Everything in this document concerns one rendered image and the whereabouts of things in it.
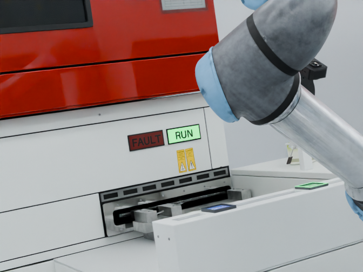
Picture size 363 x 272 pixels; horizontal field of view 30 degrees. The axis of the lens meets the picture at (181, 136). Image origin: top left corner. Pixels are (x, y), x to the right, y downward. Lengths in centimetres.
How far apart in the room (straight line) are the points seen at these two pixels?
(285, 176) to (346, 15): 276
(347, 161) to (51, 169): 96
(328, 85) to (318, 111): 328
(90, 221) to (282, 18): 111
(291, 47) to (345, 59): 354
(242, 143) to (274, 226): 252
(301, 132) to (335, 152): 8
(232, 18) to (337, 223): 257
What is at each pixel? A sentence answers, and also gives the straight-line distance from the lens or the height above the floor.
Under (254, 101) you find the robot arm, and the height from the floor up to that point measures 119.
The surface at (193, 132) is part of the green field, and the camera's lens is 210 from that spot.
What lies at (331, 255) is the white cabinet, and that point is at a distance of 161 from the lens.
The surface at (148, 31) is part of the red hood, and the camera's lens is 200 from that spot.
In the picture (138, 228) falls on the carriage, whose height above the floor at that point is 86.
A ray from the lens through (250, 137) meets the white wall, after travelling 403.
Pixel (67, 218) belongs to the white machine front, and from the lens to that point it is 193.
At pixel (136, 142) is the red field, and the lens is 200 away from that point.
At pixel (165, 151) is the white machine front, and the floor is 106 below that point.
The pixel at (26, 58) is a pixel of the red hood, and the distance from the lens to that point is 185.
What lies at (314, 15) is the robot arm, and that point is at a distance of 103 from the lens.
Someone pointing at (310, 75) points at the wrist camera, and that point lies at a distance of 144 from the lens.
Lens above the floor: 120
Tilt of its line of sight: 3 degrees down
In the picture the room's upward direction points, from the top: 8 degrees counter-clockwise
